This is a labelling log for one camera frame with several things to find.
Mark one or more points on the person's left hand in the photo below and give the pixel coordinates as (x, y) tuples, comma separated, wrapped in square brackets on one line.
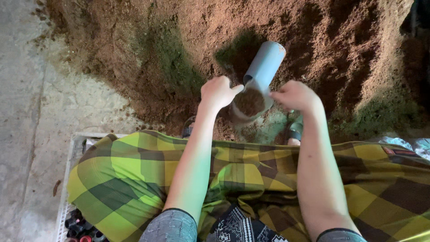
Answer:
[(216, 92)]

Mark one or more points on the person's right hand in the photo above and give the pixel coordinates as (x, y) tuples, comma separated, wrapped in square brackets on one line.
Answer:
[(297, 95)]

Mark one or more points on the person's right fingers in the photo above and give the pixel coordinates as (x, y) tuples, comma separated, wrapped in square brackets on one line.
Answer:
[(277, 96)]

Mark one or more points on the clear plastic seedling bag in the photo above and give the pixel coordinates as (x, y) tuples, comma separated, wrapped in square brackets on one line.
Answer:
[(250, 112)]

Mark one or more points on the brown soil filling in bag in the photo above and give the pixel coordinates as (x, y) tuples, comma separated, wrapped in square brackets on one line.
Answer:
[(249, 102)]

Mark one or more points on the grey-blue plastic pipe scoop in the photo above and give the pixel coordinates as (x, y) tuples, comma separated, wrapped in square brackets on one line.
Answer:
[(263, 65)]

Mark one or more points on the large brown soil heap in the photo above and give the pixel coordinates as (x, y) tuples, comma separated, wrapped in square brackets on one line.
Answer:
[(302, 40)]

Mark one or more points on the green yellow plaid sarong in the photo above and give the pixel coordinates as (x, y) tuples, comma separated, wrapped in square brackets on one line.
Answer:
[(255, 174)]

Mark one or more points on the grey black patterned shirt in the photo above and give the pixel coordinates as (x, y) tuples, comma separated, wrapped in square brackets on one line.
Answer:
[(242, 225)]

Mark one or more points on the crumpled clear plastic bags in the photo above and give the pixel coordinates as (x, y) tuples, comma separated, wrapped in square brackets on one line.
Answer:
[(406, 144)]

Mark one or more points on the white plastic crate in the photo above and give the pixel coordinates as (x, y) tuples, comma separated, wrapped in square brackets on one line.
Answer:
[(69, 168)]

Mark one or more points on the group of small plastic pots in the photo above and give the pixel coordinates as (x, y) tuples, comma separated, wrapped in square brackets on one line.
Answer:
[(82, 228)]

